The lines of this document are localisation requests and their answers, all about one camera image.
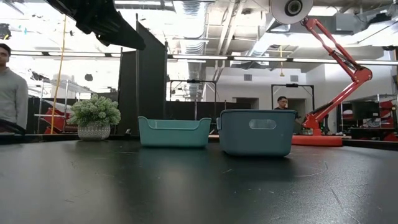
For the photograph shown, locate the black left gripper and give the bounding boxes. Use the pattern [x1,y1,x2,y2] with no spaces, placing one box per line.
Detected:
[45,0,146,50]

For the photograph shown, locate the wheeled wire rack red bins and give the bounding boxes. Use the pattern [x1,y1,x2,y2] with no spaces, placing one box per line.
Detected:
[33,79,80,135]

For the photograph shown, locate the black divider wall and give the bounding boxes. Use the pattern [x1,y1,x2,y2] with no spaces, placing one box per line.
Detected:
[164,100,261,125]

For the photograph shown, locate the teal plastic bin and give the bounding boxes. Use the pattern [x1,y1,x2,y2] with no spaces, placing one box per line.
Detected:
[137,116,213,148]

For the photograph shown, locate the red desk lamp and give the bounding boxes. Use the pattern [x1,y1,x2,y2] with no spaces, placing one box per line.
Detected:
[269,0,373,147]

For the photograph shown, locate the black gantry frame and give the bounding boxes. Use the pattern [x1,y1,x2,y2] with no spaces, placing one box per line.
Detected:
[271,83,315,110]

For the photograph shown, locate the yellow cable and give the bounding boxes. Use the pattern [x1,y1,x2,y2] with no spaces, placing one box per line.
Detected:
[50,14,68,135]

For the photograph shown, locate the blue plastic bin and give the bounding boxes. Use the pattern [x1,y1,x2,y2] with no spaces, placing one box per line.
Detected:
[216,108,298,157]

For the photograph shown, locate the person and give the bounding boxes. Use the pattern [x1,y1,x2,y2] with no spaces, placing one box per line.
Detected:
[273,95,303,126]
[0,42,29,135]

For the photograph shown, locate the black partition panel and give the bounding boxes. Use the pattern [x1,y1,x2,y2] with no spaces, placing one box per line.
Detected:
[117,21,169,136]

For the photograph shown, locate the metal shelf with red items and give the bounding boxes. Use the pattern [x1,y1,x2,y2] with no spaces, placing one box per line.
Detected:
[340,93,398,142]

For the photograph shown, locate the green potted succulent plant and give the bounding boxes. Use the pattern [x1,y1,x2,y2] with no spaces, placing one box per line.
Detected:
[66,93,122,142]

